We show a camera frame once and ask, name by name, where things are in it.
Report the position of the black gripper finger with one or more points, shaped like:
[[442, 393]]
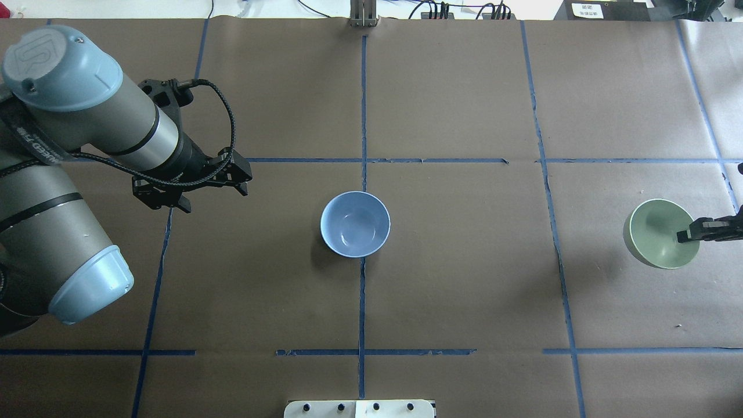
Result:
[[706, 229]]

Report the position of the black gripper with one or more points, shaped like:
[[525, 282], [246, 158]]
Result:
[[192, 160]]

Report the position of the green bowl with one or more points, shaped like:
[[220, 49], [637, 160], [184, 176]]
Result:
[[650, 234]]

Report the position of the blue bowl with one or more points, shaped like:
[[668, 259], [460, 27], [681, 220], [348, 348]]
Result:
[[355, 224]]

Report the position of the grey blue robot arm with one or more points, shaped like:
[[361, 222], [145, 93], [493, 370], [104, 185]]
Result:
[[64, 100]]

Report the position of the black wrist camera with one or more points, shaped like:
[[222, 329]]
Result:
[[169, 96]]

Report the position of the aluminium frame post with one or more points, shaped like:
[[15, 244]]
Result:
[[363, 13]]

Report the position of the white pedestal column base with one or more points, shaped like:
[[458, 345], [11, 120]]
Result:
[[361, 408]]

